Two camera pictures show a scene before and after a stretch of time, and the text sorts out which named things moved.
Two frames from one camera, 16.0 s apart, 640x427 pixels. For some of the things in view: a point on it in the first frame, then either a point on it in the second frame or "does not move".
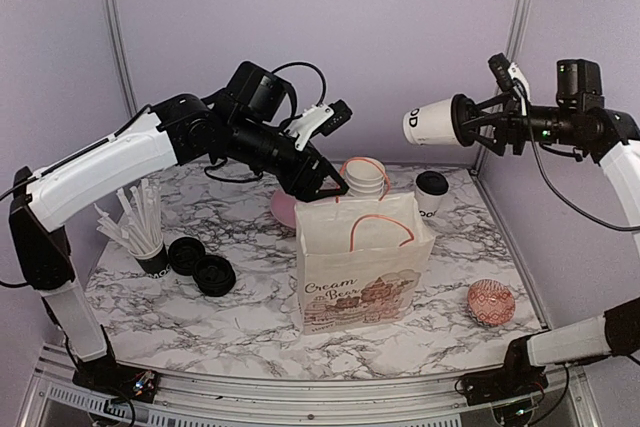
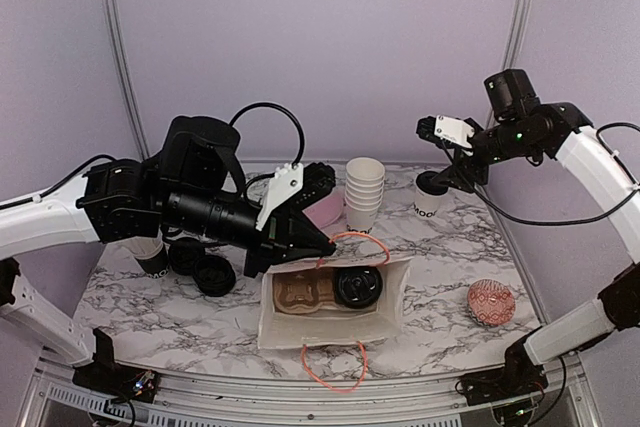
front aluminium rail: x=53 y=398 does not move
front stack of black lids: x=214 y=275 does not move
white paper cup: x=429 y=204 does not move
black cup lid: x=432 y=182 does not move
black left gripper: x=305 y=187 → x=290 y=235
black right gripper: x=511 y=120 → x=460 y=173
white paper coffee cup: x=432 y=124 → x=358 y=287
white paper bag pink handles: x=361 y=263 → x=327 y=301
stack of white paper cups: x=365 y=178 does not move
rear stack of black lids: x=183 y=253 does not move
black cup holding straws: x=155 y=267 does not move
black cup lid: x=464 y=113 → x=358 y=287
